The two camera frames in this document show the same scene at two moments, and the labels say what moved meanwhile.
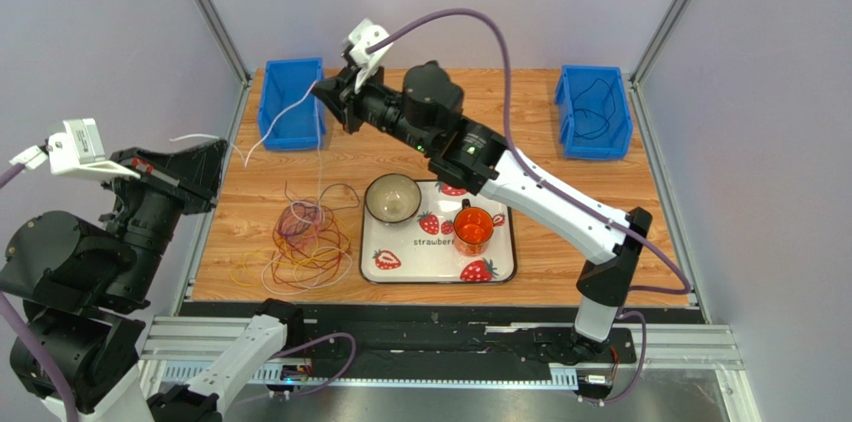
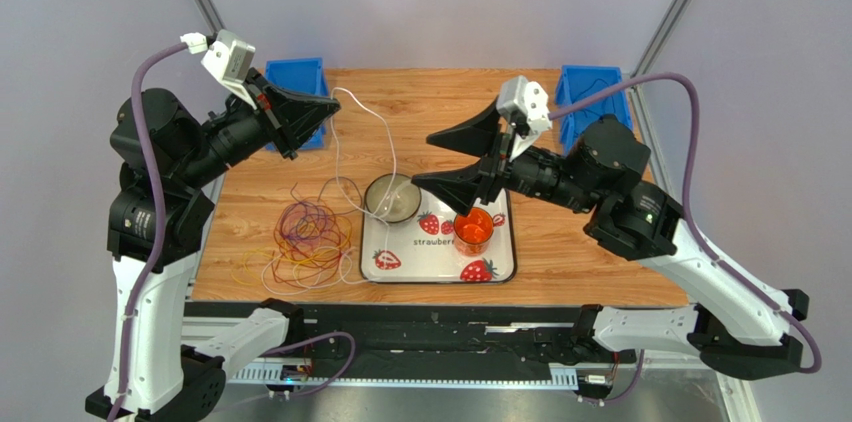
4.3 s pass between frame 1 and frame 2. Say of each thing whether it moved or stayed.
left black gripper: moved
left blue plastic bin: stayed
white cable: moved
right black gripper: moved
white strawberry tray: stayed
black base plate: stayed
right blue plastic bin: stayed
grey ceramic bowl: stayed
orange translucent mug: stayed
